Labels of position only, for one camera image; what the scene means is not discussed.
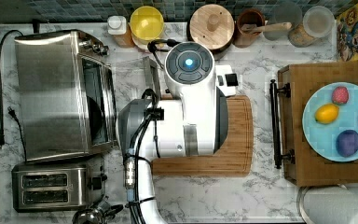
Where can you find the stainless steel toaster oven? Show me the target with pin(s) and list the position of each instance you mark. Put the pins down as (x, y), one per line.
(67, 95)

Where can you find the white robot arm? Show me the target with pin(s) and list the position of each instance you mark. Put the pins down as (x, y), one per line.
(193, 123)

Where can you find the bamboo cutting board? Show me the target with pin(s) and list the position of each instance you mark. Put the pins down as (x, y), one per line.
(234, 158)

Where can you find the round wooden lid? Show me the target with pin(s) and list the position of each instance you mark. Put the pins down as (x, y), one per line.
(212, 26)

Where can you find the yellow bowl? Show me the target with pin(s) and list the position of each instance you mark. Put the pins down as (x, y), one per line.
(146, 23)

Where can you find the brown wooden utensil cup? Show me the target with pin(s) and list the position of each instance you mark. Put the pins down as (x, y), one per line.
(245, 34)

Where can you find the white-capped spice bottle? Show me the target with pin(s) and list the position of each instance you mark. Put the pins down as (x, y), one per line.
(119, 29)

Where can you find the wooden spoon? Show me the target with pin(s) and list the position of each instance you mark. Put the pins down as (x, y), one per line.
(267, 28)

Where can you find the chrome kettle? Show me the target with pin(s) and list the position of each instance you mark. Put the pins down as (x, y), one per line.
(100, 212)

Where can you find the stainless steel two-slot toaster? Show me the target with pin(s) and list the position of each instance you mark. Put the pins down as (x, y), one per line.
(58, 185)

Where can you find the wooden drawer box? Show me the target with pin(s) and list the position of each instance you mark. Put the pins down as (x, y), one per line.
(294, 86)

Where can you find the clear glass jar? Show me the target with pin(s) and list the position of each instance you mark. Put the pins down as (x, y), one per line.
(286, 11)

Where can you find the light blue plate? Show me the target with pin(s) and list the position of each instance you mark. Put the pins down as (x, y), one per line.
(323, 137)

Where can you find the yellow lemon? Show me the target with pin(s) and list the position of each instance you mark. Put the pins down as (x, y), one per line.
(327, 113)

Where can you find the upper red strawberry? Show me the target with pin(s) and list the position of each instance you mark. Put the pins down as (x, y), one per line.
(340, 95)

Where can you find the glass jar with grains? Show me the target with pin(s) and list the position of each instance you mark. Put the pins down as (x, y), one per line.
(316, 23)

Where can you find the purple plum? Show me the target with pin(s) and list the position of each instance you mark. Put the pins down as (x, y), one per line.
(347, 143)

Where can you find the cereal box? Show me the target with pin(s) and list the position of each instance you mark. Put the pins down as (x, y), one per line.
(355, 31)

